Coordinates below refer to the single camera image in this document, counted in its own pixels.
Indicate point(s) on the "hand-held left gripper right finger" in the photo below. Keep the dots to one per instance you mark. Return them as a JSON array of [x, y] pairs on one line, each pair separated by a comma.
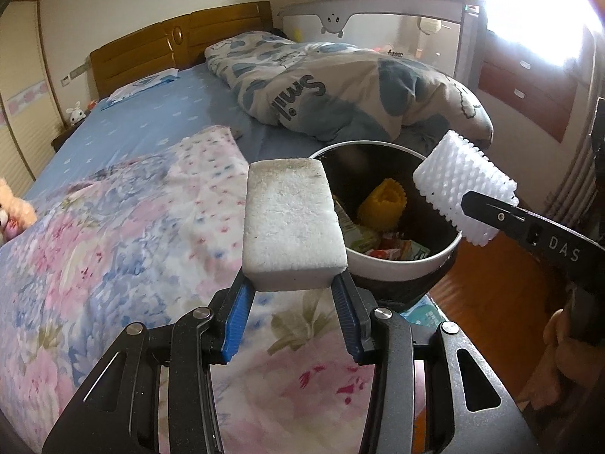
[[345, 312]]

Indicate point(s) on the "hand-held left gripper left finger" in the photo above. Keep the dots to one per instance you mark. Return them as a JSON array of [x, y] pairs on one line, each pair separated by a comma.
[[238, 312]]

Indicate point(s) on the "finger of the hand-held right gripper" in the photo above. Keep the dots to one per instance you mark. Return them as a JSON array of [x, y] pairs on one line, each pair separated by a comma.
[[501, 217]]

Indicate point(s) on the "white foam net sleeve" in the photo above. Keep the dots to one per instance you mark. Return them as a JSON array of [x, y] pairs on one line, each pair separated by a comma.
[[463, 175]]

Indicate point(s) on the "white and black trash bin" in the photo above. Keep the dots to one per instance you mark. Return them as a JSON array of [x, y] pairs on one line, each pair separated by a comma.
[[406, 267]]

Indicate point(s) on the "green snack packet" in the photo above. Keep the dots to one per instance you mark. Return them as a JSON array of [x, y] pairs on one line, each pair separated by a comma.
[[357, 236]]

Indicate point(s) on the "red snack packet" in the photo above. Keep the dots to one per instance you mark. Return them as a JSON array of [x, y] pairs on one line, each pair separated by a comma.
[[387, 248]]

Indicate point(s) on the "white foam block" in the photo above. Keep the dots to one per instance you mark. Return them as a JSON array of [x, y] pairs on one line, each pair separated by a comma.
[[293, 217]]

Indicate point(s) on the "orange foam net sleeve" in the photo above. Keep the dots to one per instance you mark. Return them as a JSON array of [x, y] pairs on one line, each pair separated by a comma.
[[383, 203]]

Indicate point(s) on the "person's right hand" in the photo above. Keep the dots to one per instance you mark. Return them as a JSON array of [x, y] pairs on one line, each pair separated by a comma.
[[562, 335]]

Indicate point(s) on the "white pleated curtain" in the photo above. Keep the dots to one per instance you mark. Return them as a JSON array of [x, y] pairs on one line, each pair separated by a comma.
[[567, 194]]

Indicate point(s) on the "blue green packet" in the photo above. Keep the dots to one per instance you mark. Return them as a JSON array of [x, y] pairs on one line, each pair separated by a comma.
[[423, 314]]

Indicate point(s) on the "floral pink and blue blanket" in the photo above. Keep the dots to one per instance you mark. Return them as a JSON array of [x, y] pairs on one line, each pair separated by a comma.
[[118, 255]]

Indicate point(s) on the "brown wooden dresser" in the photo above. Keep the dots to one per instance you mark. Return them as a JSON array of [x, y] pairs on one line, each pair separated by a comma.
[[520, 85]]

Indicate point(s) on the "blue dotted bed sheet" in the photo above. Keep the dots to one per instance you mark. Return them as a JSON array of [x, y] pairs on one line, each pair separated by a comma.
[[156, 123]]

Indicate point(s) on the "blue and white printed quilt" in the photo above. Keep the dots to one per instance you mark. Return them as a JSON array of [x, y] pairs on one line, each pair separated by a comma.
[[331, 85]]

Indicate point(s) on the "grey baby crib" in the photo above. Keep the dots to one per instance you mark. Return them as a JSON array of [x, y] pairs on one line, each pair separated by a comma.
[[378, 12]]

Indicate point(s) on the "beige teddy bear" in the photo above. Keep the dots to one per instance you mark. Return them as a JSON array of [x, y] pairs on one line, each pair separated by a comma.
[[16, 210]]

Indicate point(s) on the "dark wooden nightstand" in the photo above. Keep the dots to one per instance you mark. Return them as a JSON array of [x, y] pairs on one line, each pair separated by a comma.
[[66, 137]]

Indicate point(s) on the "folded blue and white cloth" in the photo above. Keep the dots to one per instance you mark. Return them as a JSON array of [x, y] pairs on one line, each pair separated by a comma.
[[142, 85]]

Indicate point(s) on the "white rabbit toy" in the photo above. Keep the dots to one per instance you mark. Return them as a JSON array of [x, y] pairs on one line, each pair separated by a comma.
[[75, 114]]

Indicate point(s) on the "yellow toy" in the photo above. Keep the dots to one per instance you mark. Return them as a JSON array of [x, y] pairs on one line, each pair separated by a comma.
[[298, 34]]

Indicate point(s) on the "wooden headboard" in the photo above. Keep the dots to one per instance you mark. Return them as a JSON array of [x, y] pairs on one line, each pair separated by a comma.
[[142, 52]]

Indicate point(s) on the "cream sliding door wardrobe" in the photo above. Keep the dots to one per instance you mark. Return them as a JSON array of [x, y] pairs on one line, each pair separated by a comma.
[[23, 104]]

